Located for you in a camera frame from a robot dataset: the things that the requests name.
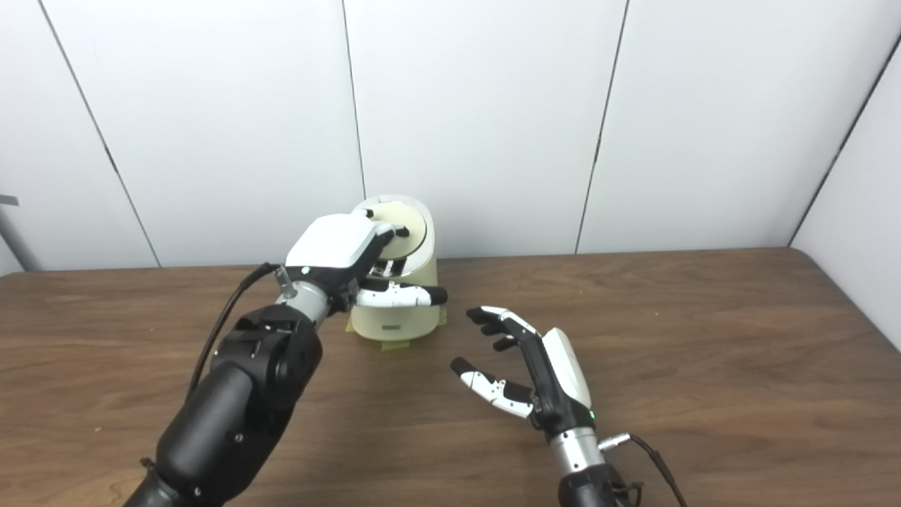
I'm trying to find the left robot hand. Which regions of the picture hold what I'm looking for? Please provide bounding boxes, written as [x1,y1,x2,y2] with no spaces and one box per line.
[285,208,449,314]

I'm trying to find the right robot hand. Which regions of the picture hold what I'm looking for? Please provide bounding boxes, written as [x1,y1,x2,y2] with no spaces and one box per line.
[450,306,598,441]

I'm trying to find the round cream bin lid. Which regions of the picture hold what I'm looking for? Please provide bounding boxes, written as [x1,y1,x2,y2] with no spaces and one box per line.
[363,201,428,260]

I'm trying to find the cream-colored bin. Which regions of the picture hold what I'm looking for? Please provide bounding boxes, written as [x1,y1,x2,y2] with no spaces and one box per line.
[348,194,439,342]

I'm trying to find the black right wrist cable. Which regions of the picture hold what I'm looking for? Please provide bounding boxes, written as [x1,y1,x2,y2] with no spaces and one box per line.
[598,432,689,507]

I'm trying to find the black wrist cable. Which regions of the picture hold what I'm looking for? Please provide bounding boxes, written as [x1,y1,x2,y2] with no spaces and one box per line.
[187,262,296,402]
[598,432,689,507]

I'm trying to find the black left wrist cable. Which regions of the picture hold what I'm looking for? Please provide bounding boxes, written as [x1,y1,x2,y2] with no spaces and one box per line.
[187,262,296,402]

